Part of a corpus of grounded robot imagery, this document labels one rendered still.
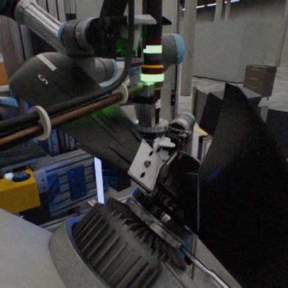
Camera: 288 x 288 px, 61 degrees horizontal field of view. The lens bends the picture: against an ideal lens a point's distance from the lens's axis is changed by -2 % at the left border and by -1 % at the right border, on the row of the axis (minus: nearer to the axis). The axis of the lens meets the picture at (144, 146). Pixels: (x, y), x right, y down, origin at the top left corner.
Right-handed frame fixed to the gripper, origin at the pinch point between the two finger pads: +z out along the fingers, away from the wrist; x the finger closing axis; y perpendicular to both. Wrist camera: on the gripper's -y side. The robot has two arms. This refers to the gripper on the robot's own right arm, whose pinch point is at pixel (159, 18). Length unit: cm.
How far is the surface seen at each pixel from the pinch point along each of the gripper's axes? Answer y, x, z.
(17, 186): 43, 21, -37
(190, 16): -62, -540, -423
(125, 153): 21.8, 11.0, 3.6
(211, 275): 39.2, 7.2, 20.5
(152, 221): 32.6, 10.7, 9.9
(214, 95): 26, -63, -27
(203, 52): 40, -915, -641
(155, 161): 25.6, 3.8, 3.5
